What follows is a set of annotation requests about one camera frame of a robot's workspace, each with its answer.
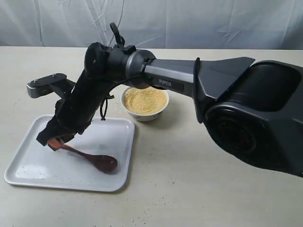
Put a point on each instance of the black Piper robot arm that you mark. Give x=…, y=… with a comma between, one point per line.
x=252, y=110

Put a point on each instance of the dark red wooden spoon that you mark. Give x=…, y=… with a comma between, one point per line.
x=104, y=163

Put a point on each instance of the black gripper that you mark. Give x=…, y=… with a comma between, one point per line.
x=73, y=114

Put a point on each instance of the white rectangular plastic tray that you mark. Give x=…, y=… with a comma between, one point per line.
x=39, y=166

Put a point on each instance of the white ceramic bowl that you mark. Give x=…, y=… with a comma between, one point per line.
x=143, y=118

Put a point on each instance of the grey backdrop curtain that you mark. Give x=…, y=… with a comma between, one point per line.
x=181, y=24

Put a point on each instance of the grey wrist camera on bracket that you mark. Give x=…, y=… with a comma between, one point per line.
x=56, y=83

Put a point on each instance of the yellow grains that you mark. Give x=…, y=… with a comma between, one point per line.
x=145, y=101

